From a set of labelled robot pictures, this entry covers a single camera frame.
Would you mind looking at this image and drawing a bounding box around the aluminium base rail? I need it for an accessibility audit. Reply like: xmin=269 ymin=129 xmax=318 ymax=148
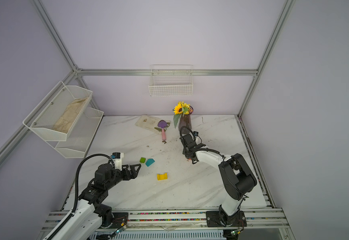
xmin=88 ymin=208 xmax=295 ymax=240

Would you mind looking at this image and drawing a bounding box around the teal wedge block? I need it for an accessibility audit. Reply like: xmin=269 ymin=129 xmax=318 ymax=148
xmin=145 ymin=159 xmax=155 ymax=167

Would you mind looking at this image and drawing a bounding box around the yellow arch block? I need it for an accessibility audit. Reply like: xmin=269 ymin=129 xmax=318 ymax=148
xmin=157 ymin=173 xmax=168 ymax=181

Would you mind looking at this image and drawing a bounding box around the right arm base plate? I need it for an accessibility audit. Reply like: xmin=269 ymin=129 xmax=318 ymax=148
xmin=206 ymin=211 xmax=247 ymax=228

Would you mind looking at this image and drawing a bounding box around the white wire wall basket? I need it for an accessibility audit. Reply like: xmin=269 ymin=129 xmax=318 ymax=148
xmin=148 ymin=65 xmax=194 ymax=97

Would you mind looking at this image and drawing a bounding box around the purple glass vase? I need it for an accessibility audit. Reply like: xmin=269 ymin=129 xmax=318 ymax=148
xmin=178 ymin=115 xmax=192 ymax=135

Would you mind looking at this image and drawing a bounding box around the yellow sunflower bouquet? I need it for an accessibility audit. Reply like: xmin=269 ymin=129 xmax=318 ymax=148
xmin=172 ymin=102 xmax=194 ymax=128

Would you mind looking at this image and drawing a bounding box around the white mesh lower shelf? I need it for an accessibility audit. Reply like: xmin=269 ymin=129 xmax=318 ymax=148
xmin=54 ymin=107 xmax=103 ymax=159

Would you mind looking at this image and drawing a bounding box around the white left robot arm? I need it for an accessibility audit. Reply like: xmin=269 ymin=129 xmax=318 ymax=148
xmin=45 ymin=164 xmax=141 ymax=240

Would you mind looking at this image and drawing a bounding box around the white mesh upper shelf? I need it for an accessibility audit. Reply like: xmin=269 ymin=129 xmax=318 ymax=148
xmin=22 ymin=82 xmax=92 ymax=142

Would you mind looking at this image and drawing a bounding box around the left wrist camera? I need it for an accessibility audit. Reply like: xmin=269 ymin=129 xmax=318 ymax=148
xmin=111 ymin=152 xmax=124 ymax=171

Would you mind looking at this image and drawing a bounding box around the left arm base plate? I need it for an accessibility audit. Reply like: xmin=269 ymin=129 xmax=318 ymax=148
xmin=100 ymin=212 xmax=129 ymax=229

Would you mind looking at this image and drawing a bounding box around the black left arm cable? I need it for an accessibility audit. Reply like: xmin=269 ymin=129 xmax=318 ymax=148
xmin=72 ymin=153 xmax=112 ymax=214

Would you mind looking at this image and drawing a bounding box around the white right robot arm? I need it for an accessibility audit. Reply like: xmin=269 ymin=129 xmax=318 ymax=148
xmin=180 ymin=133 xmax=257 ymax=227

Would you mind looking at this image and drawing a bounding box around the white mesh shelf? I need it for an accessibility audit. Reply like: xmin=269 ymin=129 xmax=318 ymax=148
xmin=22 ymin=82 xmax=92 ymax=142
xmin=54 ymin=107 xmax=103 ymax=159

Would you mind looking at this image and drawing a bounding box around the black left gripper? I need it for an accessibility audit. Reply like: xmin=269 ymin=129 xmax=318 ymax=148
xmin=105 ymin=163 xmax=140 ymax=191

